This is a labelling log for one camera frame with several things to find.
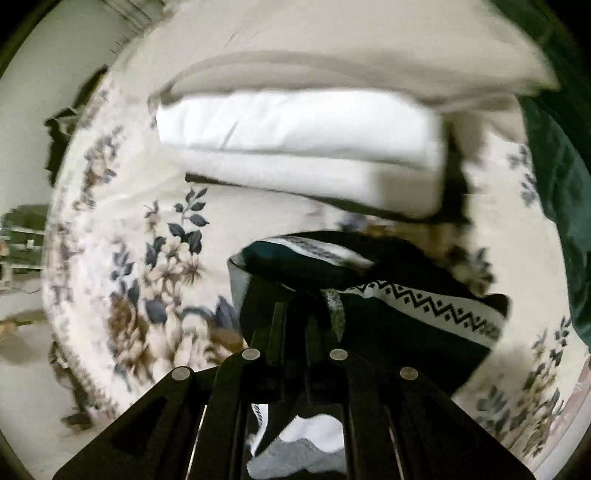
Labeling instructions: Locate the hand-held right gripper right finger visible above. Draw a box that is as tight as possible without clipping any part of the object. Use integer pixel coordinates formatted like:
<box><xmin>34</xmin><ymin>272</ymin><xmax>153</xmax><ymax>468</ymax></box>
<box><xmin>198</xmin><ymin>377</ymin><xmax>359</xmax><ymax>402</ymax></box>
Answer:
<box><xmin>302</xmin><ymin>314</ymin><xmax>537</xmax><ymax>480</ymax></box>

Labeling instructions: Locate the floral bed sheet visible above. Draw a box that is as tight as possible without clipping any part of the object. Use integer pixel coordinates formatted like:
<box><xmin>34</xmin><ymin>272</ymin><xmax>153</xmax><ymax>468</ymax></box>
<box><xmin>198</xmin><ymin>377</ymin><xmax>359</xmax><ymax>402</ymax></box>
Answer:
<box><xmin>41</xmin><ymin>44</ymin><xmax>591</xmax><ymax>477</ymax></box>

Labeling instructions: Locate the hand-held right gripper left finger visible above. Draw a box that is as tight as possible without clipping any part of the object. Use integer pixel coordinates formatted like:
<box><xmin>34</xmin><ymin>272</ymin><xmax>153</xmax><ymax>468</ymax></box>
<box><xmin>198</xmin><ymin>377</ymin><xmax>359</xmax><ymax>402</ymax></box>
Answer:
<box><xmin>52</xmin><ymin>301</ymin><xmax>291</xmax><ymax>480</ymax></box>

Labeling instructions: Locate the white pillow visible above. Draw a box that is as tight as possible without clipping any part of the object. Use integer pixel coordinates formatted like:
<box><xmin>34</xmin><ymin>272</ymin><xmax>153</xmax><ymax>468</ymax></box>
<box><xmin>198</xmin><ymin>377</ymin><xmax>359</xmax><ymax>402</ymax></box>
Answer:
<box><xmin>154</xmin><ymin>89</ymin><xmax>452</xmax><ymax>219</ymax></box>

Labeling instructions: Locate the black garment with zigzag trim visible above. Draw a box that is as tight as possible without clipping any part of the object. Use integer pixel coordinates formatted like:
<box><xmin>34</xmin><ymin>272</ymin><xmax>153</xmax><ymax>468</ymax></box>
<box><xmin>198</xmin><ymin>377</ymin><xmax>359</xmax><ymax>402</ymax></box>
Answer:
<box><xmin>226</xmin><ymin>229</ymin><xmax>511</xmax><ymax>478</ymax></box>

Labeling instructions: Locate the beige pillow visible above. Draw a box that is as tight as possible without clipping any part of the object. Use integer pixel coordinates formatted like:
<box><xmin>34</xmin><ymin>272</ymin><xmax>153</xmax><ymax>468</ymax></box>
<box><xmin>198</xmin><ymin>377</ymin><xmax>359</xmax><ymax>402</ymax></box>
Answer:
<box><xmin>147</xmin><ymin>0</ymin><xmax>561</xmax><ymax>145</ymax></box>

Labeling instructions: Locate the shelf unit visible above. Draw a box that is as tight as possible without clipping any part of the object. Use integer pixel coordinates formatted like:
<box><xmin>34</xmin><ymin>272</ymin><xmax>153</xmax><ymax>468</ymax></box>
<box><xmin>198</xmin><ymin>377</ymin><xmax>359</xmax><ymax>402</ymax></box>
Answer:
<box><xmin>0</xmin><ymin>203</ymin><xmax>52</xmax><ymax>288</ymax></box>

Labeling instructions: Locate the dark green blanket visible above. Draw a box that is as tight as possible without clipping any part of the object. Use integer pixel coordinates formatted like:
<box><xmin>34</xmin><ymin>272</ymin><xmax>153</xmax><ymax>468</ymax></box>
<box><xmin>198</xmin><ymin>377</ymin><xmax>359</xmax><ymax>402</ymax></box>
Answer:
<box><xmin>488</xmin><ymin>0</ymin><xmax>591</xmax><ymax>357</ymax></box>

